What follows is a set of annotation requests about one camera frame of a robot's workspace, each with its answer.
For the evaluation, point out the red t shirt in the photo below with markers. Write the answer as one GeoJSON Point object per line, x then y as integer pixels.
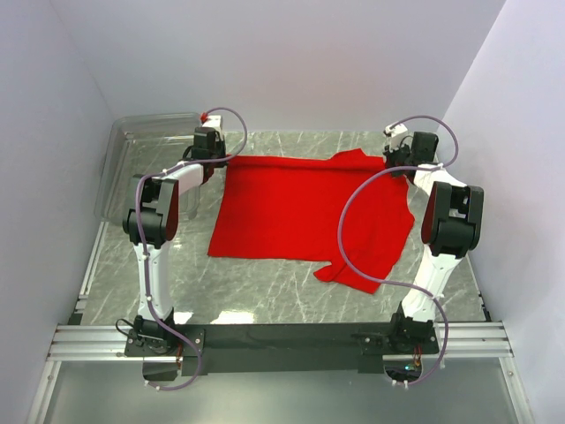
{"type": "Point", "coordinates": [306, 210]}

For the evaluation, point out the black base beam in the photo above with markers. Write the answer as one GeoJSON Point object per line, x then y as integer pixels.
{"type": "Point", "coordinates": [245, 348]}

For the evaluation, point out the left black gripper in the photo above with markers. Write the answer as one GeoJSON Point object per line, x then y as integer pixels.
{"type": "Point", "coordinates": [221, 144]}

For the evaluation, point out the clear plastic bin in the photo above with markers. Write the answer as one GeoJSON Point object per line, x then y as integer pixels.
{"type": "Point", "coordinates": [140, 145]}

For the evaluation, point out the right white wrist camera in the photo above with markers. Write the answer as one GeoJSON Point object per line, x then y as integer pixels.
{"type": "Point", "coordinates": [394, 135]}

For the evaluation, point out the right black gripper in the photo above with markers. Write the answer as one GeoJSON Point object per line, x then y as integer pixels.
{"type": "Point", "coordinates": [390, 154]}

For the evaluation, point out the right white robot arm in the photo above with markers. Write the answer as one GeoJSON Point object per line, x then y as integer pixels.
{"type": "Point", "coordinates": [449, 230]}

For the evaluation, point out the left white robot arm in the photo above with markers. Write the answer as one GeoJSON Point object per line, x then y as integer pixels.
{"type": "Point", "coordinates": [151, 222]}

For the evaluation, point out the aluminium rail frame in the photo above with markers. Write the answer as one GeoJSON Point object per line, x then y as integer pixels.
{"type": "Point", "coordinates": [466, 340]}

